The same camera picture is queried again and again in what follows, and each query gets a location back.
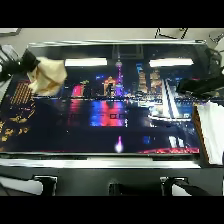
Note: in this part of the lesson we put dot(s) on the cream garment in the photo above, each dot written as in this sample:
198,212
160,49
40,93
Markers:
48,78

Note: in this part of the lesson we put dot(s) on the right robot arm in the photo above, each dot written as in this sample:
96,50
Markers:
203,86

